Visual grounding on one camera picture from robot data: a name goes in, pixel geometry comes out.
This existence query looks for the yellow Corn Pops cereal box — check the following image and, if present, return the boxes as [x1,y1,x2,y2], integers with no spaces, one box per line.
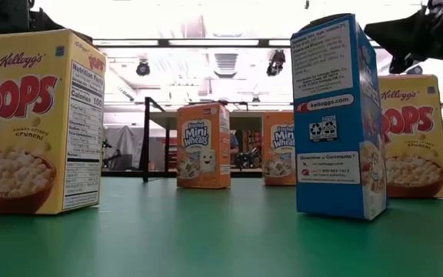
[0,28,107,215]
[378,75,443,199]

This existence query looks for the blue Rice Krispies cereal box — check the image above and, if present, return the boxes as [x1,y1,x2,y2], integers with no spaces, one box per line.
[290,13,388,221]

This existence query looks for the orange Mini Wheats cereal box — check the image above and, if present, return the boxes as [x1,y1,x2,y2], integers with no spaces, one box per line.
[176,102,231,190]
[262,111,297,187]

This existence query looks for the grey cloth cover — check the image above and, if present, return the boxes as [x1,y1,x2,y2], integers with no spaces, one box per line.
[103,125,145,171]

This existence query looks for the black overhead truss bar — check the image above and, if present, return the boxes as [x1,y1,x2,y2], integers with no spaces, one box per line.
[92,38,380,48]

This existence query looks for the red storage shelves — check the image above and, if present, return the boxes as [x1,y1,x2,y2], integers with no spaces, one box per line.
[167,140,178,170]

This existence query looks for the person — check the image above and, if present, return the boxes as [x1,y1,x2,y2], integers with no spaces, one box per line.
[229,132,240,166]

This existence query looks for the green table mat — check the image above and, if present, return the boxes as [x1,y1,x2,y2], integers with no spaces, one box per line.
[0,176,443,277]

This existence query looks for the wooden shelf black frame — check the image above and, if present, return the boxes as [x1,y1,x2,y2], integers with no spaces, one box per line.
[139,96,295,182]

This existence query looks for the black metal table frame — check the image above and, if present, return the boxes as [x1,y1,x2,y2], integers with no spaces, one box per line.
[101,169,443,182]

